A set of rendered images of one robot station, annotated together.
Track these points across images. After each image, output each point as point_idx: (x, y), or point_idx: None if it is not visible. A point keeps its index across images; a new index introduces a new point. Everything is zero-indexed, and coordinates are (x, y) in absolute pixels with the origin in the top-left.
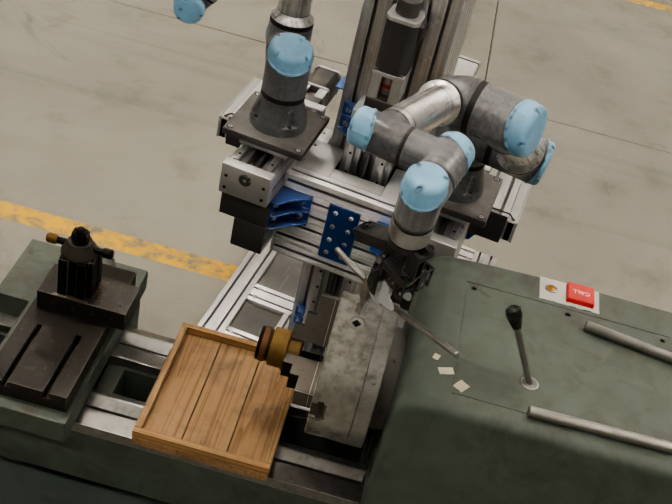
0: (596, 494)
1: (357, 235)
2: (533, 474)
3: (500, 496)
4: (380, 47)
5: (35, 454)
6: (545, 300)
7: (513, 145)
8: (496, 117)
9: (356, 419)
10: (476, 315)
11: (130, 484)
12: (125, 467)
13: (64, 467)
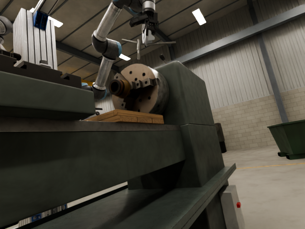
0: (201, 88)
1: (133, 20)
2: (195, 84)
3: (196, 95)
4: None
5: (48, 189)
6: None
7: (120, 47)
8: (113, 41)
9: (165, 83)
10: None
11: (123, 172)
12: (117, 155)
13: (79, 188)
